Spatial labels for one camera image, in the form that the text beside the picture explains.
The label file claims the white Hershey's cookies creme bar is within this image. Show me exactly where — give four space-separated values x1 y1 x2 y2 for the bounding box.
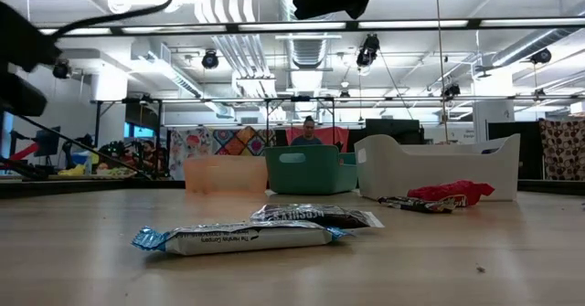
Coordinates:
131 220 353 257

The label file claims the white pillar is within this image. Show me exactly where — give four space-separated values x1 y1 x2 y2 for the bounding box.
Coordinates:
472 99 516 139

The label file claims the black partition panel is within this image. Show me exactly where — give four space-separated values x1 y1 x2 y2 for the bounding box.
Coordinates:
486 121 546 181

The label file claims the red hanging cloth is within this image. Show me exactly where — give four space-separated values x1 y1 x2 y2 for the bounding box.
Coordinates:
285 126 351 154

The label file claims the white floral cloth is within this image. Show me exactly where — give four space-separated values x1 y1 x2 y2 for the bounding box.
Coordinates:
167 127 215 180

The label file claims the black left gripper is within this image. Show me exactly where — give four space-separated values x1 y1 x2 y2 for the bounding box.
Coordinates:
0 2 63 118

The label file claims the dark Hershey's chocolate bar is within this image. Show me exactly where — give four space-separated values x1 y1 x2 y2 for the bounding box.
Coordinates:
377 195 458 215
250 203 385 230

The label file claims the orange translucent plastic bin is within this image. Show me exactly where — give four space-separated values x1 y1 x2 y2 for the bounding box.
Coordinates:
183 154 270 195

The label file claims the person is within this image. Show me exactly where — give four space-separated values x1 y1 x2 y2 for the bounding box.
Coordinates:
290 115 324 146
139 140 159 170

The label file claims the black hanging panel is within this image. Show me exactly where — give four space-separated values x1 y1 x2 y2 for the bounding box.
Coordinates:
124 100 162 129

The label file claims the teal plastic bin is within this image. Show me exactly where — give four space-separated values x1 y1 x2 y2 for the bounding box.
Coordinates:
263 144 359 196

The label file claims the white plastic bin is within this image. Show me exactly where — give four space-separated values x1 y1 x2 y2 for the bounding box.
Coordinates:
354 133 521 202

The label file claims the teal lit screen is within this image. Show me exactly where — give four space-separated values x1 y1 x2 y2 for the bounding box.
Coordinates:
122 123 157 140

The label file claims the black background rig frame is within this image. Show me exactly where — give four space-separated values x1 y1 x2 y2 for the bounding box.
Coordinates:
90 94 585 154

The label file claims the black aluminium rig frame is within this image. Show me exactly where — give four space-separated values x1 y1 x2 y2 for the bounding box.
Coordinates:
0 16 585 201

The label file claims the red slanted bar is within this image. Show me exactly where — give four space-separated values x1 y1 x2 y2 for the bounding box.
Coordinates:
7 142 37 162

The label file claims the black left wrist camera cable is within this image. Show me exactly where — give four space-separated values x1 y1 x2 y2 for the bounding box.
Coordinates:
48 0 175 41

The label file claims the colourful patchwork quilt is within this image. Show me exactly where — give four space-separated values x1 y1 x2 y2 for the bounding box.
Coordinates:
212 126 278 157

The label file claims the brown dotted curtain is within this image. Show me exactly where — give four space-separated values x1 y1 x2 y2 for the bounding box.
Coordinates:
538 117 585 182

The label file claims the round silver ventilation duct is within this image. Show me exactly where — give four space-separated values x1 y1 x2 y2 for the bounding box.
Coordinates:
277 0 343 69

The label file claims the red KitKat bar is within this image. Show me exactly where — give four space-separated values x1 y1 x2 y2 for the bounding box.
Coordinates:
406 179 496 208

